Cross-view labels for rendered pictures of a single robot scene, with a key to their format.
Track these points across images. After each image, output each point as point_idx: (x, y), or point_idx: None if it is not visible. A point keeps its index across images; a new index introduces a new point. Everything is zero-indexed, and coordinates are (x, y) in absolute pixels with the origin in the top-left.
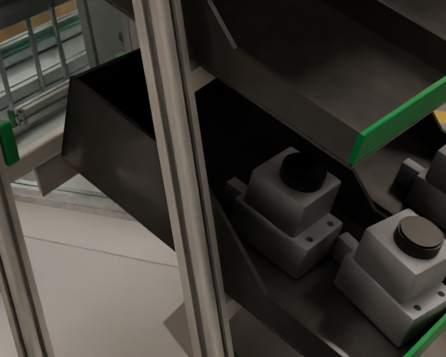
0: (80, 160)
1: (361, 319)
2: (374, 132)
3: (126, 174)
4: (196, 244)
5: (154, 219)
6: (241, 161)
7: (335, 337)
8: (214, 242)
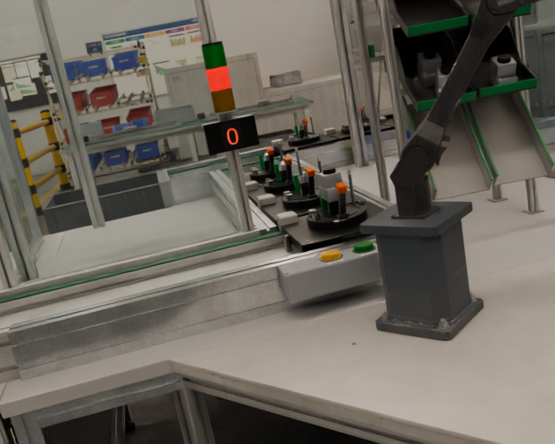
0: None
1: (435, 97)
2: (412, 27)
3: None
4: (388, 66)
5: None
6: None
7: (423, 99)
8: (395, 68)
